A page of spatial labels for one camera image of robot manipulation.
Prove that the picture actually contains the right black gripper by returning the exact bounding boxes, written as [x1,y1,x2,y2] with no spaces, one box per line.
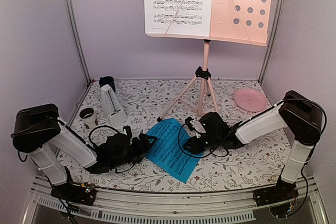
[183,134,221,155]

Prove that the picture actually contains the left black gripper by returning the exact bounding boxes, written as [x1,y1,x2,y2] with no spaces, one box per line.
[110,133,158,169]

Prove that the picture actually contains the blue sheet music page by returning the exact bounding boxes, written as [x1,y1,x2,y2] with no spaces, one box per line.
[146,118,203,183]

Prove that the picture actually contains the white metronome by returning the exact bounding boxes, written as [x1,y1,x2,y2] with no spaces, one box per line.
[101,84,127,127]

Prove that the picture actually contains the white sheet music page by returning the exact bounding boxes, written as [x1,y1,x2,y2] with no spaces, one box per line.
[144,0,212,38]

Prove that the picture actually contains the pink music stand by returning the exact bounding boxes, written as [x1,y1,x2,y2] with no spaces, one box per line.
[147,0,271,115]

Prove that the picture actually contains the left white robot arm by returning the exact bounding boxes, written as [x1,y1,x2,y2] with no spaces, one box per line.
[11,103,157,200]

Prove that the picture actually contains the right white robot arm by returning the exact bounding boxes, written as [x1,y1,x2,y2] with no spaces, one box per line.
[179,90,327,201]

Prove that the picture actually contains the floral table mat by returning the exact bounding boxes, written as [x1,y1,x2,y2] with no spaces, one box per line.
[58,79,290,193]

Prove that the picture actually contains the white paper cup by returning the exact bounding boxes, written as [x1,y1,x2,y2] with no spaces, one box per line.
[79,108,98,129]

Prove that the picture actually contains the dark blue mug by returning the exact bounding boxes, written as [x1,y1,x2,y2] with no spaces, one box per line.
[99,76,116,92]

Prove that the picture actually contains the pink plate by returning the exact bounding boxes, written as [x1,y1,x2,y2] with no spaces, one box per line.
[233,88,267,112]

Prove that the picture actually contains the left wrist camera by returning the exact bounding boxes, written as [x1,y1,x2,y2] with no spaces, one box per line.
[123,125,133,140]

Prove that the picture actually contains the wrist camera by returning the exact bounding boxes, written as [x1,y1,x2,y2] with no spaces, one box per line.
[123,125,133,140]
[185,116,205,138]

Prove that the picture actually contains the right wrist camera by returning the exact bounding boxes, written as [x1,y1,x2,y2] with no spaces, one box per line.
[185,116,205,138]

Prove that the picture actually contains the aluminium front rail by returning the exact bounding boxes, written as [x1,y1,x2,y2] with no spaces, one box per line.
[23,174,329,224]

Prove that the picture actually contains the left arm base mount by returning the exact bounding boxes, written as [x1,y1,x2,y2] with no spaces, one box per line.
[48,181,97,206]

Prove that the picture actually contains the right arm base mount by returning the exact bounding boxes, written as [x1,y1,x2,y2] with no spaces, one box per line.
[253,179,299,206]

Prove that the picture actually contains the right aluminium frame post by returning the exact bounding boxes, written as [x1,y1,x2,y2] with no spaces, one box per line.
[258,0,285,85]

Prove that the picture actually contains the aluminium frame post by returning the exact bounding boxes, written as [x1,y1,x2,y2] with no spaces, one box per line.
[258,0,285,85]
[64,0,91,84]

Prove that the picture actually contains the left aluminium frame post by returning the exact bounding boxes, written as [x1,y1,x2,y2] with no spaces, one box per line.
[64,0,91,84]

